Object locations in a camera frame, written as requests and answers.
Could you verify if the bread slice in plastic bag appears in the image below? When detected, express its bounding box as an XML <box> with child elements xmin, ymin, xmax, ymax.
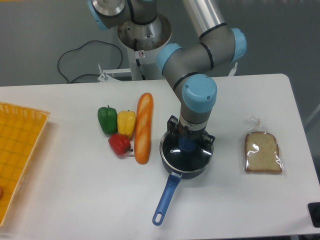
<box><xmin>243</xmin><ymin>118</ymin><xmax>284</xmax><ymax>175</ymax></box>

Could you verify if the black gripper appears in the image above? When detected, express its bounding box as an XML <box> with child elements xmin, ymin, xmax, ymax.
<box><xmin>167</xmin><ymin>115</ymin><xmax>216</xmax><ymax>150</ymax></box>

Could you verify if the green bell pepper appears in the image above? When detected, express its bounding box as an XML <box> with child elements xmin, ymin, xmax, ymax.
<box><xmin>97</xmin><ymin>105</ymin><xmax>118</xmax><ymax>135</ymax></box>

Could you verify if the black device at table edge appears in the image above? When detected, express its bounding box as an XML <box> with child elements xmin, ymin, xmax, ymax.
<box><xmin>307</xmin><ymin>202</ymin><xmax>320</xmax><ymax>228</ymax></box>

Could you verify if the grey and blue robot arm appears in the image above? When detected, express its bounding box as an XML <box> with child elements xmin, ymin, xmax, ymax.
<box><xmin>88</xmin><ymin>0</ymin><xmax>247</xmax><ymax>152</ymax></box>

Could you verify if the glass pot lid blue knob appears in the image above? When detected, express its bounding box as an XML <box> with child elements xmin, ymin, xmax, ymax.
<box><xmin>159</xmin><ymin>131</ymin><xmax>214</xmax><ymax>174</ymax></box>

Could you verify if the blue saucepan with handle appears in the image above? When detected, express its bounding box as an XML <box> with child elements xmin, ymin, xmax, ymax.
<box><xmin>152</xmin><ymin>128</ymin><xmax>215</xmax><ymax>226</ymax></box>

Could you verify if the black cable on floor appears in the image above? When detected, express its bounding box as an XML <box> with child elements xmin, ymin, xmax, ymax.
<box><xmin>57</xmin><ymin>40</ymin><xmax>124</xmax><ymax>84</ymax></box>

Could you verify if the yellow woven basket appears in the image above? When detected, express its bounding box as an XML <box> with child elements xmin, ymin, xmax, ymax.
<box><xmin>0</xmin><ymin>102</ymin><xmax>50</xmax><ymax>227</ymax></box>

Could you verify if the baguette bread loaf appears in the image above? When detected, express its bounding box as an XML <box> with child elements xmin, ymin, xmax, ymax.
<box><xmin>134</xmin><ymin>92</ymin><xmax>154</xmax><ymax>165</ymax></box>

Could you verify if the yellow bell pepper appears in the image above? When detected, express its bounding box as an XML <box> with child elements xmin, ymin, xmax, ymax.
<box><xmin>117</xmin><ymin>110</ymin><xmax>136</xmax><ymax>139</ymax></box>

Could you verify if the red bell pepper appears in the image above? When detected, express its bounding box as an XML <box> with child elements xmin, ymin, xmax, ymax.
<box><xmin>108</xmin><ymin>133</ymin><xmax>134</xmax><ymax>156</ymax></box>

